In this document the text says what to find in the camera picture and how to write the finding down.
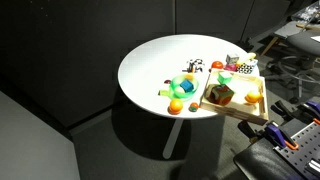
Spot orange soft picture dice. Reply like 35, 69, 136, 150
208, 83, 236, 107

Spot wooden tray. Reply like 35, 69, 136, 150
199, 68, 270, 126

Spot green translucent bowl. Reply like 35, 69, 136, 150
168, 74, 200, 102

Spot orange ball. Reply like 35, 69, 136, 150
168, 98, 185, 116

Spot blue cube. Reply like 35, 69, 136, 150
179, 79, 195, 93

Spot red strawberry toy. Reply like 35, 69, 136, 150
188, 102, 200, 113

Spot black and white zebra toy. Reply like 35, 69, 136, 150
182, 58, 205, 74

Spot white table leg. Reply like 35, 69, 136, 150
162, 118, 185, 160

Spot red tomato toy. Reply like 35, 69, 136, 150
211, 60, 225, 71

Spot green cube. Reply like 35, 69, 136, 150
218, 71, 233, 85

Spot pink cube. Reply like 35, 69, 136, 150
224, 63, 238, 73

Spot grey cube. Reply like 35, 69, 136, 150
225, 53, 240, 66

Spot black white patterned cube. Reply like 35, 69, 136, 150
237, 59, 259, 75

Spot yellow banana toy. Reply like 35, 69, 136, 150
236, 52, 258, 66

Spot black clamp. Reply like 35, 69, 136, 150
237, 119, 265, 142
270, 99, 295, 118

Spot black padded base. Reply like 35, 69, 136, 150
233, 138, 303, 180

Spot purple clamp orange tips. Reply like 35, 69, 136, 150
303, 99, 320, 126
264, 121, 300, 151

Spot grey office chair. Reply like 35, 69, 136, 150
266, 29, 320, 105

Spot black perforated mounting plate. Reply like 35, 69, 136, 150
273, 120, 320, 180

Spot cluttered desk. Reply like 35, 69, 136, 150
259, 0, 320, 58

